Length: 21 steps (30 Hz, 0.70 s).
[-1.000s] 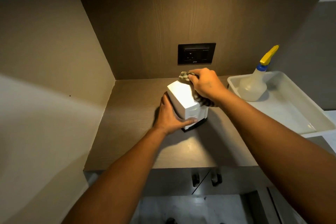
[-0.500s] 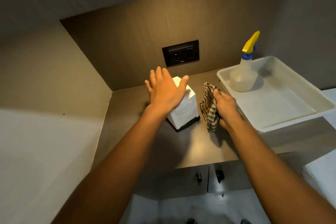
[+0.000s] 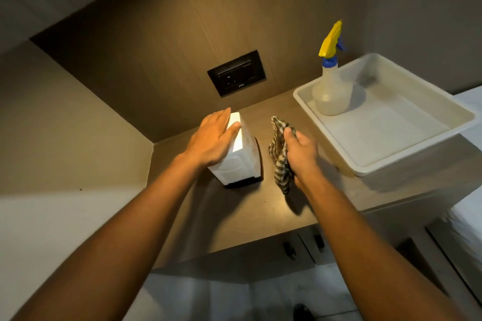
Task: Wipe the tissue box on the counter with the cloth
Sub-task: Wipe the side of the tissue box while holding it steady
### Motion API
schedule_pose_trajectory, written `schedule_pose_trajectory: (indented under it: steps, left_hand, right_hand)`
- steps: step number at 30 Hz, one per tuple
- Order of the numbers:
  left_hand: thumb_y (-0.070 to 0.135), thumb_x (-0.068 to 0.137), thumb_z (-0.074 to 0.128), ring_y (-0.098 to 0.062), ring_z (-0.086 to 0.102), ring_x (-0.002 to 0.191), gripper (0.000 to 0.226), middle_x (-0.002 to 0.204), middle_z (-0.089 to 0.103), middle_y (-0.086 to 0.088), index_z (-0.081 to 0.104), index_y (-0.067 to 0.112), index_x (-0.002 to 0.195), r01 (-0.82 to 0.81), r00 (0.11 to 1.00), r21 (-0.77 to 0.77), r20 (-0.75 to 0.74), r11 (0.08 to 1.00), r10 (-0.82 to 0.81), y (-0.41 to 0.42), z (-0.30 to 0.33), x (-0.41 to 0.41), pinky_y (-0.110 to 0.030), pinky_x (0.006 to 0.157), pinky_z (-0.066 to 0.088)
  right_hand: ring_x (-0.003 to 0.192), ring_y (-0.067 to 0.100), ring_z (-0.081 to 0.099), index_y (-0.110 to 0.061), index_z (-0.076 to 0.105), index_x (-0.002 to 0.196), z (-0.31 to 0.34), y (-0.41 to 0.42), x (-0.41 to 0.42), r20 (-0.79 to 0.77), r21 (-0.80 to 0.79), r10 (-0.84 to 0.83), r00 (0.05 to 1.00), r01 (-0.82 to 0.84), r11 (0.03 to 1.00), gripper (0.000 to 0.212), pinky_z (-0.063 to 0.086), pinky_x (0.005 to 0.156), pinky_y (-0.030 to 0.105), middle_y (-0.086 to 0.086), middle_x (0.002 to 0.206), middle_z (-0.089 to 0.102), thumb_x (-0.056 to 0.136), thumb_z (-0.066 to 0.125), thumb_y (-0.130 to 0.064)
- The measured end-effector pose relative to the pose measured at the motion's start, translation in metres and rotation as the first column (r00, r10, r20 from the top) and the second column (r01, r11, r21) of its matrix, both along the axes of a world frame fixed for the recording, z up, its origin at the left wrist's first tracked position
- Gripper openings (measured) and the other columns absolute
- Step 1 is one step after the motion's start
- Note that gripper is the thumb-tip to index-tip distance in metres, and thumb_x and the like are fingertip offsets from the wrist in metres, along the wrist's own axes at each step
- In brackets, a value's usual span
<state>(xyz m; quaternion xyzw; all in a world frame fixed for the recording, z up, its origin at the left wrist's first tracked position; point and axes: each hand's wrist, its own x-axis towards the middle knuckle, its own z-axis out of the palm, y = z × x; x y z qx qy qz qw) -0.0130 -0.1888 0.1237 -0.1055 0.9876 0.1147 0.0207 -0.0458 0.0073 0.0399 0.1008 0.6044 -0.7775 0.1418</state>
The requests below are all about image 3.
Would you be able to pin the person's left hand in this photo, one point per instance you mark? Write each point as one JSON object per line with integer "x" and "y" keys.
{"x": 211, "y": 140}

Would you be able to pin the person's right hand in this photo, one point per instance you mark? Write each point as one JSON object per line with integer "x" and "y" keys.
{"x": 303, "y": 159}

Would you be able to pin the checkered cleaning cloth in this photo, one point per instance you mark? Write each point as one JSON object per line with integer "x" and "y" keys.
{"x": 278, "y": 155}

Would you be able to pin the white tissue box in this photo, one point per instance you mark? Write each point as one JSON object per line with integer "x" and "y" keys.
{"x": 243, "y": 162}

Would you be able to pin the person's right forearm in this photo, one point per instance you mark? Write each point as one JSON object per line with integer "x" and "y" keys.
{"x": 369, "y": 264}

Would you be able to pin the person's left forearm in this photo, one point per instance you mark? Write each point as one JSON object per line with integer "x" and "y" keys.
{"x": 120, "y": 241}

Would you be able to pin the person's left shoe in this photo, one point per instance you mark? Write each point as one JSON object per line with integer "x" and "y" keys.
{"x": 303, "y": 313}

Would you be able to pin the spray bottle with yellow nozzle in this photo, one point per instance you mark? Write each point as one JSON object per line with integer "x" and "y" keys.
{"x": 332, "y": 91}

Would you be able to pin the white plastic tray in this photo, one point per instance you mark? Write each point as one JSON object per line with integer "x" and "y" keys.
{"x": 391, "y": 125}

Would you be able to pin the grey bedside cabinet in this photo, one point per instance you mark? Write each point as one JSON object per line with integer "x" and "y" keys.
{"x": 248, "y": 260}

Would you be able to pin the bed with white sheet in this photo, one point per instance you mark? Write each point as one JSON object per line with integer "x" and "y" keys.
{"x": 468, "y": 226}

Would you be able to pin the black wall socket panel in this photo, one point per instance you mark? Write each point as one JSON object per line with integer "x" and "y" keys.
{"x": 236, "y": 73}

